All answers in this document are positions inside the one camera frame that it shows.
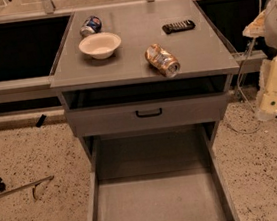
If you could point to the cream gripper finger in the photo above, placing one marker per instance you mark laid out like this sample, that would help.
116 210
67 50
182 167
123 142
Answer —
266 101
256 28

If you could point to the crushed orange soda can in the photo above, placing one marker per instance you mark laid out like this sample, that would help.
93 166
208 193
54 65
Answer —
162 60

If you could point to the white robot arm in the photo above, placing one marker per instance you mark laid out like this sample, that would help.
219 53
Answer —
265 25

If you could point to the grey drawer cabinet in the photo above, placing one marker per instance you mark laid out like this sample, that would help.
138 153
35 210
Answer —
207 66

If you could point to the blue pepsi can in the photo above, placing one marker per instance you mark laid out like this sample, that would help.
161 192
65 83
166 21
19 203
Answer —
92 25

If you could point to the open grey bottom drawer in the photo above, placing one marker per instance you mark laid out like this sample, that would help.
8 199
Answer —
162 175

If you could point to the black remote control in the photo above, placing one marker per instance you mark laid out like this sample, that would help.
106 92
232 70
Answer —
185 25

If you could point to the white bowl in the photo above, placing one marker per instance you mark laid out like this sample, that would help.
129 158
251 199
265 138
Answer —
100 46

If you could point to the small black block on floor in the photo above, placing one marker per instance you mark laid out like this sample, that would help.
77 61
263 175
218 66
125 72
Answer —
40 121

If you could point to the metal rod on floor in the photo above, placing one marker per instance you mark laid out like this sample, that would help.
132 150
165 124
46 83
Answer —
23 187

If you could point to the closed drawer with black handle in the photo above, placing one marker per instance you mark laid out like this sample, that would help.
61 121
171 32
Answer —
146 115

